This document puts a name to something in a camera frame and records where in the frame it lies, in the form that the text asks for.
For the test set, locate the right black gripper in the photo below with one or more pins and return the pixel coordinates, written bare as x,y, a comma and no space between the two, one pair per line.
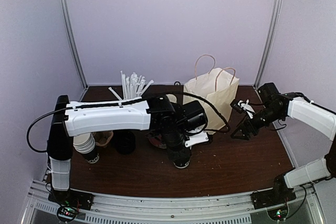
242,127

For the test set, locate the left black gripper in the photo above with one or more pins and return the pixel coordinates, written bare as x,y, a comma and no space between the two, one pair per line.
175,156

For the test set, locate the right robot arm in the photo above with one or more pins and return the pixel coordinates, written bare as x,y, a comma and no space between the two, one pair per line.
309,123

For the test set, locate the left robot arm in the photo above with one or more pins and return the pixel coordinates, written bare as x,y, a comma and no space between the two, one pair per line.
178,126

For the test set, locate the red floral plate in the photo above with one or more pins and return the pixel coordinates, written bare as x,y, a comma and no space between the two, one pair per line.
156,140

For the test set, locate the cream paper bag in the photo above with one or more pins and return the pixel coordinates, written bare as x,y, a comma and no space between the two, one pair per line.
219,87

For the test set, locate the cream ceramic mug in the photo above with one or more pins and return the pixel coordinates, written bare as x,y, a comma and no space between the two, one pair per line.
172,98

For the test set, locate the stack of black lids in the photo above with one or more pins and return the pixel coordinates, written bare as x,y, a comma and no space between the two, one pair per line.
124,142

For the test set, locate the cardboard cup carrier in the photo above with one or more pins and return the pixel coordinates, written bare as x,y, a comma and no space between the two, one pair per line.
102,139

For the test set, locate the wrapped white straws bundle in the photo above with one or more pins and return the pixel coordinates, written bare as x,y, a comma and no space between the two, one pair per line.
133,86

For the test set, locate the stack of paper cups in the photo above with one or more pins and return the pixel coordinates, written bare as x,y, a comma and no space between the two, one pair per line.
85,145

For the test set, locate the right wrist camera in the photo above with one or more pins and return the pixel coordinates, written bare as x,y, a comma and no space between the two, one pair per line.
243,107

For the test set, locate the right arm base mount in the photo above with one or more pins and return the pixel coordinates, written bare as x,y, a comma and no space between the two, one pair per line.
275,203

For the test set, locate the aluminium front rail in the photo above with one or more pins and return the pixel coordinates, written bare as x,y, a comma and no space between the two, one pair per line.
235,208

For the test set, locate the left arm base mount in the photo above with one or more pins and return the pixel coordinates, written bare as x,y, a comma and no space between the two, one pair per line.
71,204

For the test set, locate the right corner metal post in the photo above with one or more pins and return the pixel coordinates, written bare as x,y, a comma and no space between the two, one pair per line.
276,9

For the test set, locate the corner metal post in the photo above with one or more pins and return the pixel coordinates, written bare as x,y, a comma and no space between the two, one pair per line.
276,9
73,47

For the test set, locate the left corner metal post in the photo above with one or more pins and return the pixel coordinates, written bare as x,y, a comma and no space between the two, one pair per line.
73,47

